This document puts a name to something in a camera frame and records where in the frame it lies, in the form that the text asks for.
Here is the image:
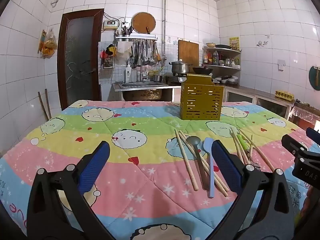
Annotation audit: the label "thin bamboo chopstick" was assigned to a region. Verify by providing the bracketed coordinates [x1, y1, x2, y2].
[249, 134, 253, 160]

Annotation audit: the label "blue silicone spatula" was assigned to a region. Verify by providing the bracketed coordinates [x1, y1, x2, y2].
[203, 138, 215, 198]

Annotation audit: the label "grey spoon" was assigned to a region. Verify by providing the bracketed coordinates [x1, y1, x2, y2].
[186, 136, 209, 191]

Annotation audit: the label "green handled fork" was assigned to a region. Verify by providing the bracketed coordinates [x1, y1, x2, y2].
[237, 134, 260, 170]

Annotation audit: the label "kitchen counter cabinets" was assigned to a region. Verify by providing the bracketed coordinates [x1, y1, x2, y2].
[223, 86, 319, 131]

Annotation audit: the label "yellow egg tray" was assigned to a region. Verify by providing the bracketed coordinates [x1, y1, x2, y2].
[274, 90, 295, 102]

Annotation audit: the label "yellow perforated utensil holder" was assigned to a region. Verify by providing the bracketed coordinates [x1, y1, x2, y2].
[180, 74, 224, 121]

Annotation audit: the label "colourful cartoon quilt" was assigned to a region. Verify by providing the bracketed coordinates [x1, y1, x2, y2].
[1, 100, 319, 239]

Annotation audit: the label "corner shelf with bottles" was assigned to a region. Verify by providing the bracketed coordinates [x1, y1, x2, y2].
[202, 43, 241, 87]

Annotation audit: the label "black wok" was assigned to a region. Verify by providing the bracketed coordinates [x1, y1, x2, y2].
[193, 67, 213, 75]

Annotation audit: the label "gas stove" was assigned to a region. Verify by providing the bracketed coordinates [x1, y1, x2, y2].
[164, 73, 187, 85]

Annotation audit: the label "stainless steel pot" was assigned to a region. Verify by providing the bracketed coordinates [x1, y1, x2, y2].
[169, 60, 192, 75]

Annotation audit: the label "rectangular wooden cutting board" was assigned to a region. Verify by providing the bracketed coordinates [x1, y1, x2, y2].
[178, 40, 199, 73]

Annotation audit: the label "stainless steel sink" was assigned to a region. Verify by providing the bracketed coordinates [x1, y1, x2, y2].
[112, 81, 175, 101]

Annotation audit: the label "white soap bottle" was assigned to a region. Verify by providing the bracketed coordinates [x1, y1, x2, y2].
[125, 63, 132, 83]

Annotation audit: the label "dark brown glass door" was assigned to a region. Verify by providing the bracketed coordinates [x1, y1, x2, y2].
[57, 9, 104, 110]

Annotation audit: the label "white hanging towel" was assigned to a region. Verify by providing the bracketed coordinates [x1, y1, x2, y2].
[117, 41, 133, 59]

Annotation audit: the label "round wooden cutting board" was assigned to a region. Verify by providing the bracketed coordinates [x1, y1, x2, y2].
[131, 12, 156, 34]

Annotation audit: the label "water heater control box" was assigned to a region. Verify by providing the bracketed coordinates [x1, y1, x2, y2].
[103, 20, 119, 30]

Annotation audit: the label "green round wall board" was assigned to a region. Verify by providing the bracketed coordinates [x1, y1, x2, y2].
[309, 66, 320, 91]

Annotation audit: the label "wooden sticks against wall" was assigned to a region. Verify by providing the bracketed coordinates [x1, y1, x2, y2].
[38, 89, 52, 121]

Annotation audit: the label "orange plastic bag on wall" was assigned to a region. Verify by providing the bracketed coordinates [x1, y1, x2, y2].
[37, 28, 57, 59]

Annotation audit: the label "wall utensil rack shelf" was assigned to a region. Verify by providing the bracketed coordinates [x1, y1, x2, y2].
[115, 33, 158, 42]

